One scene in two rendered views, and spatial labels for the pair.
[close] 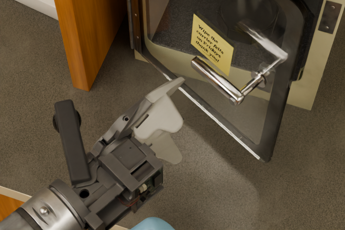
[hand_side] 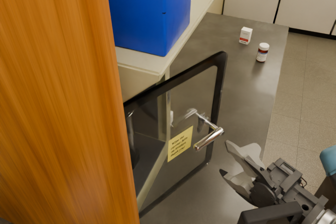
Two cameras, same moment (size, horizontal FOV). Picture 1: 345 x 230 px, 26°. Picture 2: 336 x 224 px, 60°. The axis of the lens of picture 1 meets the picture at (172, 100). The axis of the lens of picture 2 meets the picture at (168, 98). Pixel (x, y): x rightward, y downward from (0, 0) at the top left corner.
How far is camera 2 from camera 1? 0.78 m
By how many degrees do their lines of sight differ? 53
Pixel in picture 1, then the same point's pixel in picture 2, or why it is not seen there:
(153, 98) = (244, 154)
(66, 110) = (252, 214)
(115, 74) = not seen: outside the picture
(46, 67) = not seen: outside the picture
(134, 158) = (278, 173)
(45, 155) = not seen: outside the picture
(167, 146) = (241, 176)
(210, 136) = (183, 194)
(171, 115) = (252, 148)
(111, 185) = (294, 191)
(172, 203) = (226, 217)
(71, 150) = (281, 211)
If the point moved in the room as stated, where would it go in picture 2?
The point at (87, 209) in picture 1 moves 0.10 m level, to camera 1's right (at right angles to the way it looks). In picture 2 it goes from (319, 202) to (303, 158)
